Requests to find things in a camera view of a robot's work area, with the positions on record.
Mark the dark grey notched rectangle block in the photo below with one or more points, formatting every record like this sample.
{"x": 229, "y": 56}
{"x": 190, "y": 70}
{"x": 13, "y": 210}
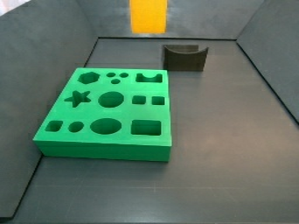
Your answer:
{"x": 184, "y": 58}

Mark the yellow panel on back wall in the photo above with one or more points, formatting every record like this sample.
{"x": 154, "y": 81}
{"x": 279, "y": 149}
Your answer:
{"x": 148, "y": 16}

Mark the green shape sorter block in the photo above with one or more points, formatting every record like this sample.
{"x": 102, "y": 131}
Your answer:
{"x": 112, "y": 115}

